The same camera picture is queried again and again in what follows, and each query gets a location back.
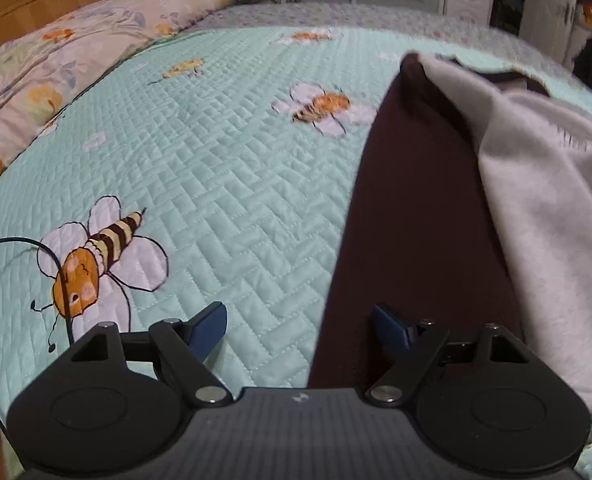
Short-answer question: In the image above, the bee print quilted bedspread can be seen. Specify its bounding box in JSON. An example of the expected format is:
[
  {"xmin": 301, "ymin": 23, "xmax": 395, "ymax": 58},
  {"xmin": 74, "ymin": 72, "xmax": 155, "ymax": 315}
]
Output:
[{"xmin": 0, "ymin": 0, "xmax": 592, "ymax": 480}]

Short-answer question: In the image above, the black cable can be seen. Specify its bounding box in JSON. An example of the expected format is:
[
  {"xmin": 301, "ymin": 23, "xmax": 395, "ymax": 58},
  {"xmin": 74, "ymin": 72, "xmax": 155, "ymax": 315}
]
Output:
[{"xmin": 0, "ymin": 237, "xmax": 74, "ymax": 441}]

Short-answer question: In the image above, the brown and grey sweatshirt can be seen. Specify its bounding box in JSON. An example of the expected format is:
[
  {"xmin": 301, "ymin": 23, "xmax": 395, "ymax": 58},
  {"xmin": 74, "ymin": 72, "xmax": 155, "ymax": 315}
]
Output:
[{"xmin": 308, "ymin": 52, "xmax": 592, "ymax": 413}]

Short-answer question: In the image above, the white door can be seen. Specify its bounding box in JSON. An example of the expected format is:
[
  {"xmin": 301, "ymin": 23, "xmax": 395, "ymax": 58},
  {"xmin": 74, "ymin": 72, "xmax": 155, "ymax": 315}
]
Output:
[{"xmin": 518, "ymin": 0, "xmax": 584, "ymax": 61}]

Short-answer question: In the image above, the wooden headboard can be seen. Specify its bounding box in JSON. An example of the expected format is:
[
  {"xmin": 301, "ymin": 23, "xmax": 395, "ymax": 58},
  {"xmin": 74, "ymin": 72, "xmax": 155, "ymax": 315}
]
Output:
[{"xmin": 0, "ymin": 0, "xmax": 144, "ymax": 63}]

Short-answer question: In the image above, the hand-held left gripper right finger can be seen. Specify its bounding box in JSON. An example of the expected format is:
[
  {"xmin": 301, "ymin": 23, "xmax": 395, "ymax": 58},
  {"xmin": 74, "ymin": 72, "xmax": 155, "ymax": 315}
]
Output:
[{"xmin": 362, "ymin": 304, "xmax": 545, "ymax": 407}]

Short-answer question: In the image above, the floral pillow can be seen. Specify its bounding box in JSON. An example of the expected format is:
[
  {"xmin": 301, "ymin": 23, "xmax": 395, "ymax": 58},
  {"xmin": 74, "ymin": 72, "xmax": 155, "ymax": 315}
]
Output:
[{"xmin": 0, "ymin": 0, "xmax": 234, "ymax": 206}]

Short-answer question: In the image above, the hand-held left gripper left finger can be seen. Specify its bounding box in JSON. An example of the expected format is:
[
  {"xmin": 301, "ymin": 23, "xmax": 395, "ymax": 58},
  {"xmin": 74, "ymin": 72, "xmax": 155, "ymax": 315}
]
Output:
[{"xmin": 71, "ymin": 301, "xmax": 234, "ymax": 407}]

